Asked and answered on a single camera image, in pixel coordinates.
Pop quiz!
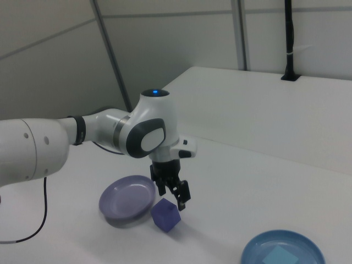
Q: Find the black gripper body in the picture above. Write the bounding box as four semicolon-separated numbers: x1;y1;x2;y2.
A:
149;159;183;185

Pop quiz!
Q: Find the purple cube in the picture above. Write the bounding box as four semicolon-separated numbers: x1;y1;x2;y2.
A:
150;197;182;234

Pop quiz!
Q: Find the light blue cube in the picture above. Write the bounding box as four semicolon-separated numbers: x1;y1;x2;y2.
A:
262;245;299;264

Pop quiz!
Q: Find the purple plate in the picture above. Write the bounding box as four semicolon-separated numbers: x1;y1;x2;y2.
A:
98;174;157;221

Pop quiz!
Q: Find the blue plate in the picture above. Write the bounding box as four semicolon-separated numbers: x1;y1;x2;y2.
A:
240;229;326;264

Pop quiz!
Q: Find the black pole with base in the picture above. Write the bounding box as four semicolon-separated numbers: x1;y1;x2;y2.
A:
280;0;301;82

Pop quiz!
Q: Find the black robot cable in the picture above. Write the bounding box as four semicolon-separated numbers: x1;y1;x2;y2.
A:
0;140;125;245

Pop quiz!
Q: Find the slanted grey partition post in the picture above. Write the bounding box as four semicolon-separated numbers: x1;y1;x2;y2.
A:
91;0;133;113

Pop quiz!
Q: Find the upright grey partition post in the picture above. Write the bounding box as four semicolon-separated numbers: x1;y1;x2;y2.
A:
235;0;252;71

